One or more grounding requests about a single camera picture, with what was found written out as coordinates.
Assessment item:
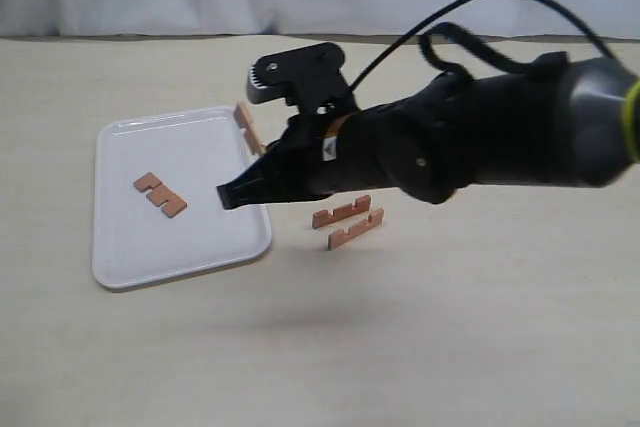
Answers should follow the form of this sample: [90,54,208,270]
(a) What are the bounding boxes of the black cable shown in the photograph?
[349,0,626,93]

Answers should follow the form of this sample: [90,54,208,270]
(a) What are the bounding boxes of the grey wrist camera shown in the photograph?
[246,42,358,116]

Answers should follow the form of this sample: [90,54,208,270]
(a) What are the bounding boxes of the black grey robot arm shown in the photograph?
[217,57,639,210]

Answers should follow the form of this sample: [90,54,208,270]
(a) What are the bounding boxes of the white plastic tray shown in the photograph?
[92,106,272,290]

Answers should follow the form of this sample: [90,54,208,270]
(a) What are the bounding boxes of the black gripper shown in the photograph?
[217,91,465,210]

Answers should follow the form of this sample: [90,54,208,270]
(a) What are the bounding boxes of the notched wooden piece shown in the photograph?
[133,172,188,218]
[327,208,385,251]
[311,195,371,229]
[233,102,266,156]

